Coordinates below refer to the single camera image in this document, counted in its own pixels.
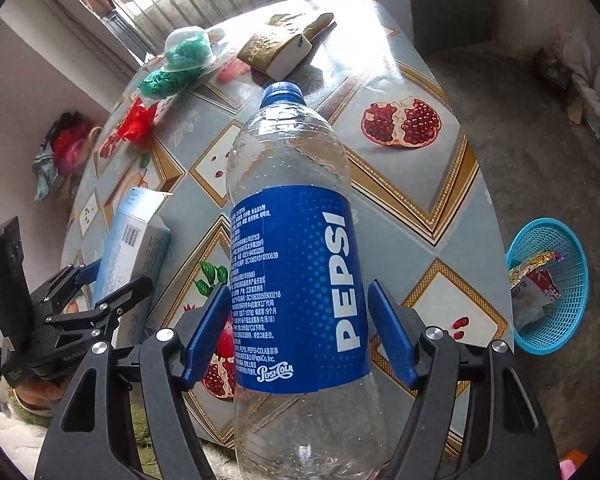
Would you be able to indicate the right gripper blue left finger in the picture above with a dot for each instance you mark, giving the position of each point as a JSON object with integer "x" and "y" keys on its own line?
{"x": 201, "y": 330}

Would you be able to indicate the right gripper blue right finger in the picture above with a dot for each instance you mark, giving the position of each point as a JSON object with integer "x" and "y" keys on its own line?
{"x": 400, "y": 347}

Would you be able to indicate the Pepsi plastic bottle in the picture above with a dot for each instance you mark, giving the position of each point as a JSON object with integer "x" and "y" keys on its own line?
{"x": 307, "y": 405}

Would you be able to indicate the teal plastic bag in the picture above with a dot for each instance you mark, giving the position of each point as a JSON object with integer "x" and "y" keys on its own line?
{"x": 159, "y": 85}

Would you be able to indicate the gold tissue pack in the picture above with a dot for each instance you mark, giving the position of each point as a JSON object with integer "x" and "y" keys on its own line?
{"x": 280, "y": 45}

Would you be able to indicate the red white snack bag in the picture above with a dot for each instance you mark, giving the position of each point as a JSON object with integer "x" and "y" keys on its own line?
{"x": 532, "y": 288}

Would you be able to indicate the clear plastic dome cup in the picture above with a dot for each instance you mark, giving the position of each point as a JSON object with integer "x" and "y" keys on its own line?
{"x": 187, "y": 48}

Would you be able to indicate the blue plastic trash basket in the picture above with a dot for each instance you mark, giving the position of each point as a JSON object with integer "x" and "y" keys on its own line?
{"x": 570, "y": 276}

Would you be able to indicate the person left hand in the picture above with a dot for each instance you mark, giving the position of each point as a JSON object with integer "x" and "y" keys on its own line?
{"x": 37, "y": 394}

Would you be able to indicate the light blue carton box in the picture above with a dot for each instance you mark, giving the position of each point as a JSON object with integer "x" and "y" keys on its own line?
{"x": 136, "y": 243}

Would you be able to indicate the red bags pile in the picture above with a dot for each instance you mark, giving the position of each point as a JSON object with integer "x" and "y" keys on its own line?
{"x": 61, "y": 161}

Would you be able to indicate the red plastic wrapper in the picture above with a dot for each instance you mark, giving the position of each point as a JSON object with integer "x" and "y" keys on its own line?
{"x": 135, "y": 127}

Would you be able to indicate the floor clutter pile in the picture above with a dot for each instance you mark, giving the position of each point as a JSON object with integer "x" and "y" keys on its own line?
{"x": 571, "y": 72}

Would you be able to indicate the grey cabinet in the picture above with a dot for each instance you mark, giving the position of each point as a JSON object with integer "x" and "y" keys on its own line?
{"x": 436, "y": 25}

